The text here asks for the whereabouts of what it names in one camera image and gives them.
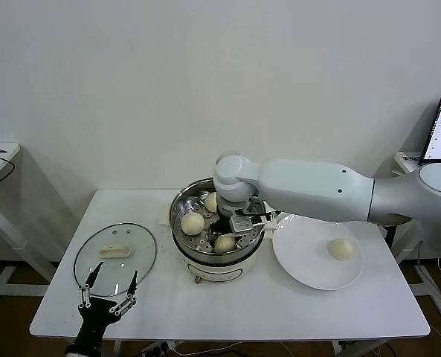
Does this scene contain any perforated steel steamer basket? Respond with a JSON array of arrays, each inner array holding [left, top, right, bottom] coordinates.
[[168, 178, 268, 257]]

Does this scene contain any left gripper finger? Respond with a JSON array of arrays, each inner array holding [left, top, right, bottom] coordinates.
[[77, 261, 104, 307], [109, 270, 138, 315]]

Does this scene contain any white power strip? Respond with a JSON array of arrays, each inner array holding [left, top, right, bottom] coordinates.
[[141, 341, 176, 354]]

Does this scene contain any round glass pot lid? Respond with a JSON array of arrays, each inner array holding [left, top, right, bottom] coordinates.
[[73, 222, 158, 297]]

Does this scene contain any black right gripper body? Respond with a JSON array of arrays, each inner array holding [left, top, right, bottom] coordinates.
[[208, 211, 231, 239]]

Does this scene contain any round white plate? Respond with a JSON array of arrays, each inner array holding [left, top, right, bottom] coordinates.
[[271, 213, 364, 291]]

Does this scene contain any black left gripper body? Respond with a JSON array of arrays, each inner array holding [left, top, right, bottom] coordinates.
[[74, 296, 119, 349]]

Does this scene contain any white steamed baozi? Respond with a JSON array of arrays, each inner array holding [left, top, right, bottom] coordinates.
[[180, 213, 206, 236], [204, 192, 219, 213], [213, 234, 238, 254], [327, 238, 355, 261]]

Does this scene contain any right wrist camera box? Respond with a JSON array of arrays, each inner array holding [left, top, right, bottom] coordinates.
[[229, 208, 281, 234]]

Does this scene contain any cream electric cooking pot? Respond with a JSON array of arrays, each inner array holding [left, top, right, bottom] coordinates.
[[156, 206, 279, 286]]

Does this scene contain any white laptop side table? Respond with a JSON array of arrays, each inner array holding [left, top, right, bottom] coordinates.
[[393, 150, 441, 318]]

